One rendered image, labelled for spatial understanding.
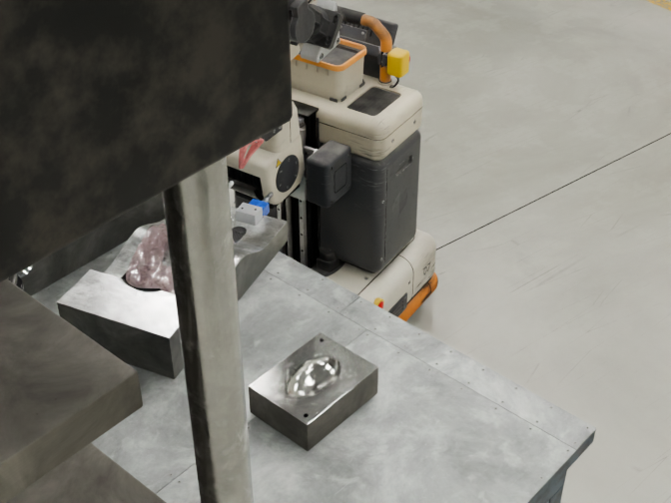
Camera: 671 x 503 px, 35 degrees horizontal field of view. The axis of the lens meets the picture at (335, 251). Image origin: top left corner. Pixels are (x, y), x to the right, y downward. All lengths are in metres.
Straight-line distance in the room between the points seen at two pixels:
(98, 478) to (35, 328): 0.25
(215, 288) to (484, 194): 3.10
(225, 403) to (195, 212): 0.24
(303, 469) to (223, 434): 0.83
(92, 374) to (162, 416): 0.99
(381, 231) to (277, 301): 0.84
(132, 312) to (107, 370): 1.05
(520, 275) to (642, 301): 0.41
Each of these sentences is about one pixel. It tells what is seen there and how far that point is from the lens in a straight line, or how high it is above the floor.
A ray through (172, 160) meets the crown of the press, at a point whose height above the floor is 1.83.
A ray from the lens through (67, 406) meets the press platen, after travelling 1.05.
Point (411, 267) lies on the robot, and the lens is 3.26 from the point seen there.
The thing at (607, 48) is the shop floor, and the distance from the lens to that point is 5.21.
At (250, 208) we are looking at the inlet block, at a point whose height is 0.88.
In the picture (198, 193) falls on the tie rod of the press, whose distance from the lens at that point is 0.93.
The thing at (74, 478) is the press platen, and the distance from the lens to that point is 1.33.
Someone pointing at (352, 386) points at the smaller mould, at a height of 0.87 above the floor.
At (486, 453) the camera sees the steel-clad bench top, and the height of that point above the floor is 0.80.
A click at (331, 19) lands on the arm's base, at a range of 2.52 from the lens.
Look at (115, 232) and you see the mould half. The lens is 2.47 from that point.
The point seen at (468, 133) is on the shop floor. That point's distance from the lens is 4.43.
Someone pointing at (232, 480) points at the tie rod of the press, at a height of 1.37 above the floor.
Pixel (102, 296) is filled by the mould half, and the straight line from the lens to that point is 2.18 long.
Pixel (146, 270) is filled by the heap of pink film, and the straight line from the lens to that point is 2.25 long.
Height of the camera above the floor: 2.27
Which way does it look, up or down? 37 degrees down
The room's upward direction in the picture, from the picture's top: straight up
